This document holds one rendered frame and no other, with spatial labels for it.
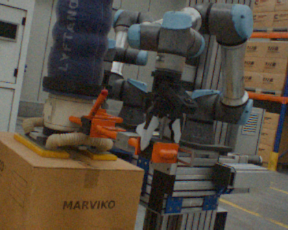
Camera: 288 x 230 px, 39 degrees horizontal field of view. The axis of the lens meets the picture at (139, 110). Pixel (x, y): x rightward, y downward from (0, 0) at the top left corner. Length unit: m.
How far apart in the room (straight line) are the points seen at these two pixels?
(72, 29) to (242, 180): 0.94
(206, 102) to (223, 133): 0.42
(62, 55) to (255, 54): 8.61
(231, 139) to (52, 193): 1.16
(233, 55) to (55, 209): 0.83
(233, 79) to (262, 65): 8.13
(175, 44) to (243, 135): 1.22
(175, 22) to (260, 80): 8.68
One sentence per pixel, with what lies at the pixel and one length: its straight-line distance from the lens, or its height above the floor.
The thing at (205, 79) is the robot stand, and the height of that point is 1.32.
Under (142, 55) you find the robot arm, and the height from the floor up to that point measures 1.39.
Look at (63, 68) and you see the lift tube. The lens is 1.47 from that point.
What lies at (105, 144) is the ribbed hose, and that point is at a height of 1.01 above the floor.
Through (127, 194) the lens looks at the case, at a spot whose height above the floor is 0.86.
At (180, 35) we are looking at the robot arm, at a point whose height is 1.37.
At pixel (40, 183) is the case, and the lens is 1.27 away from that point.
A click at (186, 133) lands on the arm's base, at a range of 1.76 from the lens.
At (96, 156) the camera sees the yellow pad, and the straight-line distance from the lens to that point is 1.46.
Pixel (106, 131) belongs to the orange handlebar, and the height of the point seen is 1.08.
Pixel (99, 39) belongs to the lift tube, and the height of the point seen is 1.37.
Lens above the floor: 1.22
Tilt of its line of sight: 3 degrees down
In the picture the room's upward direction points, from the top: 10 degrees clockwise
